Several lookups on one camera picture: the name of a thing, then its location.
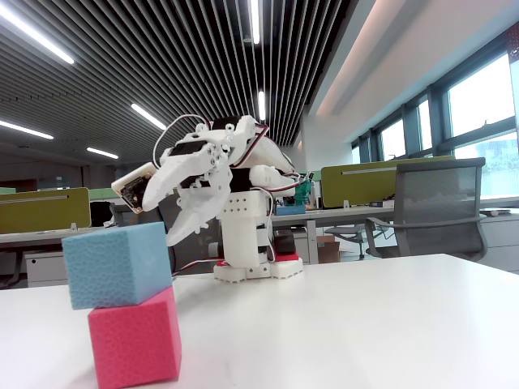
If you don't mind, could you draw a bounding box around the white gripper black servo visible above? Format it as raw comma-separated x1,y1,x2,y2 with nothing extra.
143,129,235,247

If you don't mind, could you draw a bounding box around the blue foam cube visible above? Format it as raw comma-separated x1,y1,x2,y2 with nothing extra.
61,220,174,311

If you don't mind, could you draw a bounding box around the white red robot base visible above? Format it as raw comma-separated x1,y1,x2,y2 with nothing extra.
212,254,305,284

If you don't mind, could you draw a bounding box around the red foam cube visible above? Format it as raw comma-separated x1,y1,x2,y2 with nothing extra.
87,284,182,389

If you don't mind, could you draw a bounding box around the black monitor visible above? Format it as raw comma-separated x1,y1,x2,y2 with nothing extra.
89,200,119,229

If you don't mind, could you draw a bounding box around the blue box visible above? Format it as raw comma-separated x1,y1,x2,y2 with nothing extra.
275,202,307,217

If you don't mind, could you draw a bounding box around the olive green desk partition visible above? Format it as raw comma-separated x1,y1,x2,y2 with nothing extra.
0,186,92,236
320,155,457,210

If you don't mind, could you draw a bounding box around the brown cardboard box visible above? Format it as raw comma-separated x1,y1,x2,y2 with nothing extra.
315,236,342,265

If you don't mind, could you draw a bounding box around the white office desk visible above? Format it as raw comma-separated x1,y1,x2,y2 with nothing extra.
270,195,519,265

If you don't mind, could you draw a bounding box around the white drawer cabinet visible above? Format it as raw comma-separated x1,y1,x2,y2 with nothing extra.
24,250,69,288

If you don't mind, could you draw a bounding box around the grey mesh office chair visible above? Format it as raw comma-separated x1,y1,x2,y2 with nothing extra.
363,156,489,261

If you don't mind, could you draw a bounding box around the large office window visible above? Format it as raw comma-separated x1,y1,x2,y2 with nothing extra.
350,50,519,196

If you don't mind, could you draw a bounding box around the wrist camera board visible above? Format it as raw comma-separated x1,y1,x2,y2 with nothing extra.
110,161,160,214

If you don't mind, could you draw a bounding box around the white red cable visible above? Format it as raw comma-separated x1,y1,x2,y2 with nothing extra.
171,260,222,282

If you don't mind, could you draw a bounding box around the white servo cable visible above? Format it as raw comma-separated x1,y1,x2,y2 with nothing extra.
153,114,212,164

